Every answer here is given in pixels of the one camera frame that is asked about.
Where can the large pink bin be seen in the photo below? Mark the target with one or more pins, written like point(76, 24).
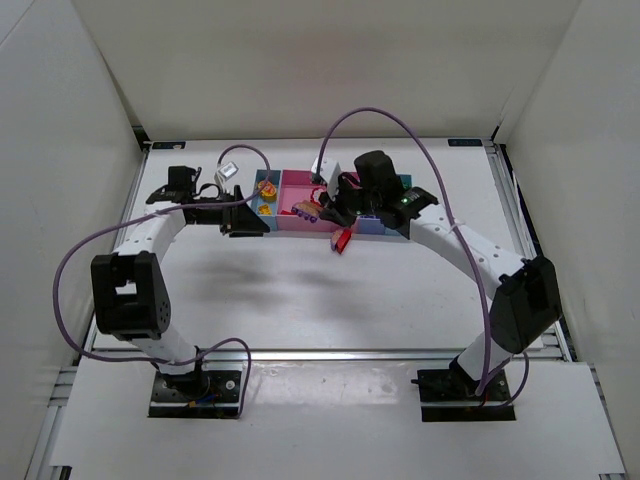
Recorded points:
point(296, 186)

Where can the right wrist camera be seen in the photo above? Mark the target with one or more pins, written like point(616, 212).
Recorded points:
point(325, 172)

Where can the red heart lego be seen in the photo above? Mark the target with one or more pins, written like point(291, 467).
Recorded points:
point(316, 194)

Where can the yellow curved lego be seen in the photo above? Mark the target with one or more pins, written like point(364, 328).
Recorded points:
point(265, 210)

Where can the purple butterfly lego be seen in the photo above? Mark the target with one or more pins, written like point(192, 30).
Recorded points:
point(336, 239)

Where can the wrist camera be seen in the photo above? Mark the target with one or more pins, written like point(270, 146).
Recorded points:
point(225, 172)
point(325, 172)

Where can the light blue right bin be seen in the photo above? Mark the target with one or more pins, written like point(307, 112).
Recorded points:
point(406, 181)

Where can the dark blue bin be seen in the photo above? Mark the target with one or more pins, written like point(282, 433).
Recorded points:
point(369, 225)

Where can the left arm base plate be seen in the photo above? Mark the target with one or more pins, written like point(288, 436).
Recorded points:
point(212, 391)

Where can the light blue bin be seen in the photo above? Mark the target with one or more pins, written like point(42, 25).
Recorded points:
point(406, 181)
point(275, 177)

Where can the light blue left bin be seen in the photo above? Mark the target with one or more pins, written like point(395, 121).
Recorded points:
point(275, 177)

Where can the red lego brick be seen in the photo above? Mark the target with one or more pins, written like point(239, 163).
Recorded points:
point(345, 240)

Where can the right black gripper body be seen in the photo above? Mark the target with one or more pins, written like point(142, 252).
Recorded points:
point(341, 203)

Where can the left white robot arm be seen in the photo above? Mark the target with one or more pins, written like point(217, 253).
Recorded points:
point(131, 300)

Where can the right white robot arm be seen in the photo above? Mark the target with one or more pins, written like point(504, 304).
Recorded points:
point(519, 297)

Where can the yellow pineapple lego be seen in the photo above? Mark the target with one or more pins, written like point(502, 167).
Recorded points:
point(267, 190)

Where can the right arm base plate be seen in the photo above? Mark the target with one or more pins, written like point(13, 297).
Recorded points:
point(444, 399)

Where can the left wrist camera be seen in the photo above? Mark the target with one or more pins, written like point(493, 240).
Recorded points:
point(225, 172)

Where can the purple brown lego piece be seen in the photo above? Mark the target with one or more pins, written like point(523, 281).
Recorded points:
point(307, 210)

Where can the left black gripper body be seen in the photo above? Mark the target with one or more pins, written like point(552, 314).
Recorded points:
point(228, 219)

